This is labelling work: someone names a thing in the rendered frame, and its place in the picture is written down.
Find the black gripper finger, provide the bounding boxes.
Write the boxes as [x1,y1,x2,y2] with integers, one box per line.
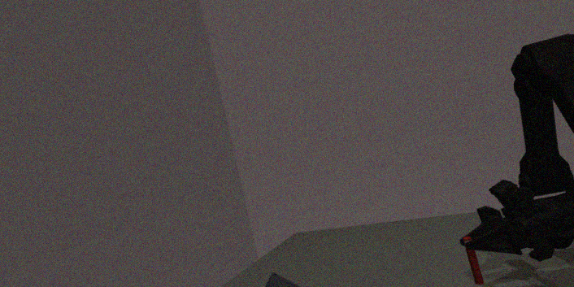
[460,213,495,246]
[466,218,523,254]

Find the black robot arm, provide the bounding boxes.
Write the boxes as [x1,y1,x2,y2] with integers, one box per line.
[489,34,574,250]

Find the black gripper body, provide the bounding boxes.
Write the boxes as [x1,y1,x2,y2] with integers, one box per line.
[477,201,563,262]

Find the red cylinder with white band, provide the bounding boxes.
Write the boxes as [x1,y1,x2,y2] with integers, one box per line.
[463,237,484,284]

